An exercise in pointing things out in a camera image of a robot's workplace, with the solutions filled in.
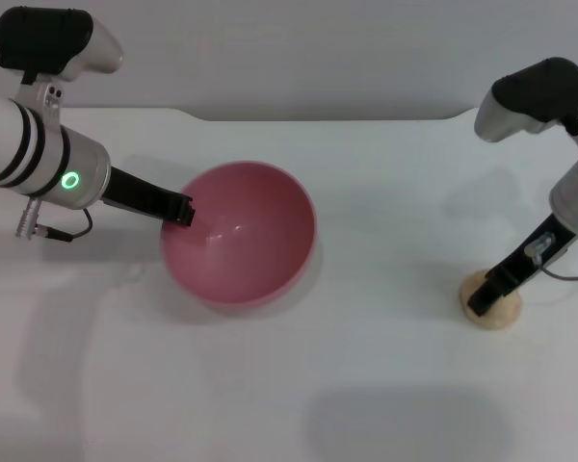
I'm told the right gripper cable with plug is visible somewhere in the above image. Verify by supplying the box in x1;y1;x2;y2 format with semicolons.
524;232;578;284

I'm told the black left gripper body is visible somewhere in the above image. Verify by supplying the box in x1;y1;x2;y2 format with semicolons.
103;166;184;224

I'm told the gripper cable with plug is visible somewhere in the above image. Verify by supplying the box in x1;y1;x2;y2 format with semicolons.
13;196;93;242
524;232;578;284

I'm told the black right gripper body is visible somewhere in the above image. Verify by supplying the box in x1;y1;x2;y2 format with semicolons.
490;213;578;292

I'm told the round beige egg yolk pastry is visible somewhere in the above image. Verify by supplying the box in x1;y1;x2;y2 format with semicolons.
457;269;522;332

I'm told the pink plastic bowl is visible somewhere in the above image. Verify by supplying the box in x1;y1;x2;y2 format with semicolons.
160;161;318;314

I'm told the left gripper cable with plug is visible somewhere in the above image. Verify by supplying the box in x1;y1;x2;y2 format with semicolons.
13;196;93;242

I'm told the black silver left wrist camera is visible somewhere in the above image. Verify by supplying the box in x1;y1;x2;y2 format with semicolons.
0;5;125;126

